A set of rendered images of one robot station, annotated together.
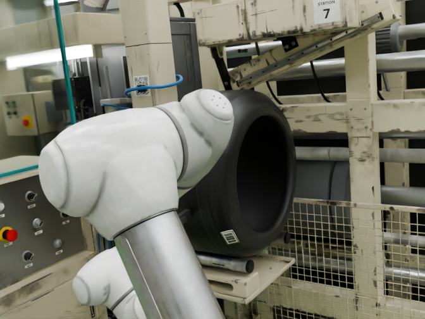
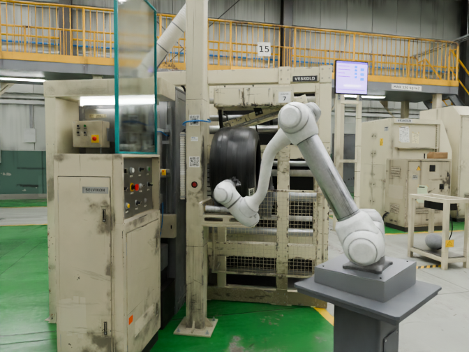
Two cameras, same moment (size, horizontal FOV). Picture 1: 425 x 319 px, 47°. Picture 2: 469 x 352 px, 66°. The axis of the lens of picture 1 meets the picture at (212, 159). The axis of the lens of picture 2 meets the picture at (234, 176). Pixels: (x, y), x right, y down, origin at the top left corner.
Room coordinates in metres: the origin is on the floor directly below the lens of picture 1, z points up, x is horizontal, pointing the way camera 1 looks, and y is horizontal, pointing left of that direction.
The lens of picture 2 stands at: (-0.59, 1.10, 1.26)
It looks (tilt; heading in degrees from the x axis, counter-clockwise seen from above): 3 degrees down; 334
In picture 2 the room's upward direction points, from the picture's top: straight up
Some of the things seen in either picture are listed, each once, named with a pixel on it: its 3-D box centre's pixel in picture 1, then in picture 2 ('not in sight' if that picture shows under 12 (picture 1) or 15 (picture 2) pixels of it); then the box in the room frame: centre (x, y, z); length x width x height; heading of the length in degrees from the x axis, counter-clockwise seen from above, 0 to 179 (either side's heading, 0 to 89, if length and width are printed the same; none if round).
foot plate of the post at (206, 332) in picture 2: not in sight; (196, 324); (1.86, 0.19, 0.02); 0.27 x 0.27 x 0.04; 55
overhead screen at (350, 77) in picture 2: not in sight; (351, 77); (4.07, -3.38, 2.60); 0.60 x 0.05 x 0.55; 77
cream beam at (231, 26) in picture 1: (279, 18); (255, 99); (1.90, -0.30, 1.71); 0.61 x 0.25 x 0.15; 55
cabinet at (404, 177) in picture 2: not in sight; (417, 193); (3.73, -4.68, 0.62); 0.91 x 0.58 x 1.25; 77
